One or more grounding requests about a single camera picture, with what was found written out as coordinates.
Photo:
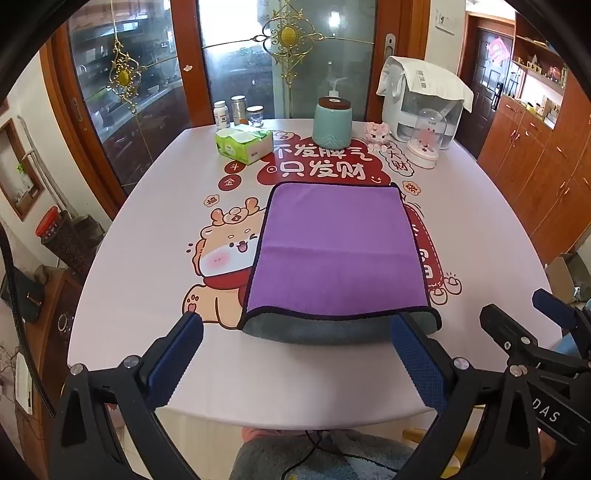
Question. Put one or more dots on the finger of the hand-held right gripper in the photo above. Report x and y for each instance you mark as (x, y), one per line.
(512, 334)
(551, 304)

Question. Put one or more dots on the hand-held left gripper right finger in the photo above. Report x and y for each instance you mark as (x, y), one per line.
(418, 355)

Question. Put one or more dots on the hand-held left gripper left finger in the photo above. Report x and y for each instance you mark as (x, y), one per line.
(178, 350)

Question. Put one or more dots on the grey towel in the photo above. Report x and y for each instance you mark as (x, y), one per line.
(318, 330)

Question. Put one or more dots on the purple towel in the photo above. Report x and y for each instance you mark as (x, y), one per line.
(337, 249)

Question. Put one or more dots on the cardboard box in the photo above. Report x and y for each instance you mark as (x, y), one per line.
(561, 274)

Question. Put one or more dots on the fluffy grey chair cushion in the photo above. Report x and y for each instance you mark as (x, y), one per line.
(351, 454)

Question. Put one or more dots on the printed cartoon tablecloth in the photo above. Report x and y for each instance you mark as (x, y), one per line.
(138, 230)

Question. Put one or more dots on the wooden side cabinet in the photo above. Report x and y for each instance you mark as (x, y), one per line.
(60, 300)

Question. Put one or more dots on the white router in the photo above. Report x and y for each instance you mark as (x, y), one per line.
(24, 385)

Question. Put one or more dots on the black bag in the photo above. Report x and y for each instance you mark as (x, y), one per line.
(27, 295)

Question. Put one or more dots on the red lidded jar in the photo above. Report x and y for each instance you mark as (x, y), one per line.
(53, 226)

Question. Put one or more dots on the glass dome ornament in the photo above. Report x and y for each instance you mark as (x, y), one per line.
(425, 138)

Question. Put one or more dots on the green tissue box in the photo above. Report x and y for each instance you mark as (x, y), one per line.
(247, 147)

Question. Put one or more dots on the wooden framed glass door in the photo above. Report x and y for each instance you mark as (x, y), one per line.
(240, 64)
(138, 134)

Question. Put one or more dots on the pink toy figure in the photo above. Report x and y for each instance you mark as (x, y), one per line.
(376, 136)

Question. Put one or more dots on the dark brown entrance door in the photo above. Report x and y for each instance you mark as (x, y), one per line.
(485, 83)

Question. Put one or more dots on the white water dispenser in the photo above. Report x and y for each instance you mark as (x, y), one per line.
(406, 117)

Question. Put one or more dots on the white pill bottle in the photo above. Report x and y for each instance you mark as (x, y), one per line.
(222, 115)

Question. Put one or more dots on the small glass jar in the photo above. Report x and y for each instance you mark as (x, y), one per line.
(255, 117)

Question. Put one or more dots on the metal lidded jar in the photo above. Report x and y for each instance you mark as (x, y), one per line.
(238, 110)

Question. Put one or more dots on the teal ceramic jar wooden lid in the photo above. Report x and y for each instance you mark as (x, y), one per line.
(331, 122)

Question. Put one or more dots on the white cloth cover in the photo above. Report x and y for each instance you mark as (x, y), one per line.
(425, 78)

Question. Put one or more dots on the red door decoration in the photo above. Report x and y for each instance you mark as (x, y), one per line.
(497, 50)

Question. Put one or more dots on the gold door ornament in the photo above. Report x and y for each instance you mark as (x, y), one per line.
(288, 34)
(123, 76)

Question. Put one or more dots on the wooden wall cabinet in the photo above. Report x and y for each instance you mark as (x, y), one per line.
(540, 166)

